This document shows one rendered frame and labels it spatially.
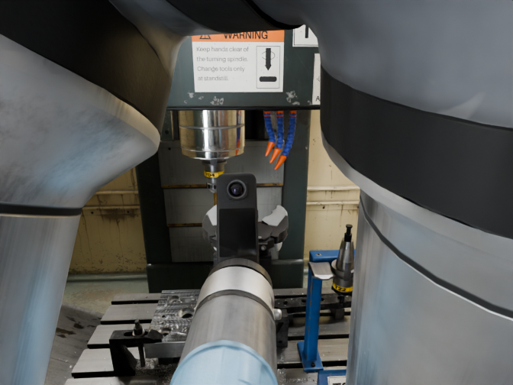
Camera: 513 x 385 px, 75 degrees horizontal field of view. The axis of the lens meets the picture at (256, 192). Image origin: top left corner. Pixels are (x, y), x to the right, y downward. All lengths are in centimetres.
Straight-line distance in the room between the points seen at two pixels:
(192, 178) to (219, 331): 108
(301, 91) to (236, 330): 46
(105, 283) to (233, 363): 182
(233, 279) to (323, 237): 161
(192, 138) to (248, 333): 57
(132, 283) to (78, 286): 28
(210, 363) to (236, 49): 50
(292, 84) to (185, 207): 85
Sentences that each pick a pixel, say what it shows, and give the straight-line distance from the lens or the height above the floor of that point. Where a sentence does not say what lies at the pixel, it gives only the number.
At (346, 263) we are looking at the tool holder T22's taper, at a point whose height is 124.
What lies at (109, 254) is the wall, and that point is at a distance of 202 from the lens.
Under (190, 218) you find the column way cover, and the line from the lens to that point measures 138.
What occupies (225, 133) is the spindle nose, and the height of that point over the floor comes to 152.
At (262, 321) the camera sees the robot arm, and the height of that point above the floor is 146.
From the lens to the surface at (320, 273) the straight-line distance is 80.
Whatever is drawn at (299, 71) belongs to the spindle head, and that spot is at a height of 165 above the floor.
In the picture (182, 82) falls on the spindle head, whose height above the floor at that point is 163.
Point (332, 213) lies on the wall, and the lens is 186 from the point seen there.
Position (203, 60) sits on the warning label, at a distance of 62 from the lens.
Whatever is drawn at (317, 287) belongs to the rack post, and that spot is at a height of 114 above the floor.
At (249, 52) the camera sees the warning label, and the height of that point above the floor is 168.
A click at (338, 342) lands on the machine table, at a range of 111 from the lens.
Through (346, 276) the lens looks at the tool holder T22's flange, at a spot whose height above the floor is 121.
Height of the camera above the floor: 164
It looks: 19 degrees down
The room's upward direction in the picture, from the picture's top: straight up
